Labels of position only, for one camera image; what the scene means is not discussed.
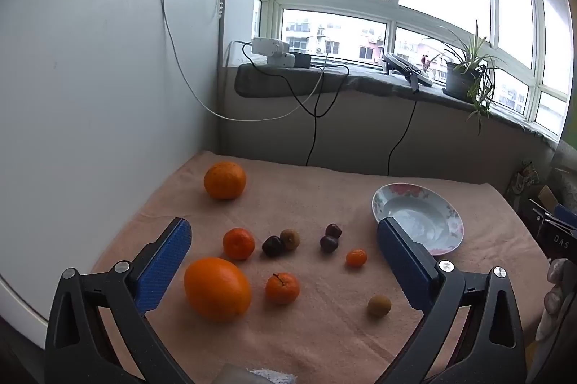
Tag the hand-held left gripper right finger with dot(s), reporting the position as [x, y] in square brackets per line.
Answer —
[401, 262]

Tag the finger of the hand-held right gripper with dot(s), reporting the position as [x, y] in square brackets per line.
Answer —
[567, 210]
[543, 218]

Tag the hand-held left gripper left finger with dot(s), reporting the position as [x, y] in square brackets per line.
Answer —
[164, 262]

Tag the tiny orange kumquat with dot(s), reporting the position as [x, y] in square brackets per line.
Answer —
[356, 258]

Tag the white floral plate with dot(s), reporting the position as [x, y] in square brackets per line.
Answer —
[419, 217]

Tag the large smooth orange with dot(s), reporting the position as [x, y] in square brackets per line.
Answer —
[217, 289]

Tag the large speckled orange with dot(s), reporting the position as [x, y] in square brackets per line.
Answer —
[224, 180]

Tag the small green-stemmed tangerine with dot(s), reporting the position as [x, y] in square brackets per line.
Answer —
[282, 287]

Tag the person's right hand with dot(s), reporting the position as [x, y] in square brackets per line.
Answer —
[554, 298]

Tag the cardboard box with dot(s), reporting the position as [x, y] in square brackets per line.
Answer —
[547, 195]

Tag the green printed package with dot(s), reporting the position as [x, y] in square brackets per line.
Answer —
[523, 181]

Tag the pink towel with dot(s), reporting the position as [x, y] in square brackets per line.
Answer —
[315, 334]

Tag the potted spider plant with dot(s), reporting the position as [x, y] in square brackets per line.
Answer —
[460, 82]

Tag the grey windowsill cloth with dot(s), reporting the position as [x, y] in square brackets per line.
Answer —
[369, 84]

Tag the white board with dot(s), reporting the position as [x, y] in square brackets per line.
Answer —
[90, 95]

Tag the black tablet stand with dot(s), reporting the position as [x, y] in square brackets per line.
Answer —
[401, 64]

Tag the black power adapter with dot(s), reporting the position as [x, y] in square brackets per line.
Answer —
[302, 60]

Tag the white power strip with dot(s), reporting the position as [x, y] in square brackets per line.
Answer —
[280, 60]

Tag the white charger plug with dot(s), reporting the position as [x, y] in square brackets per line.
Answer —
[268, 45]

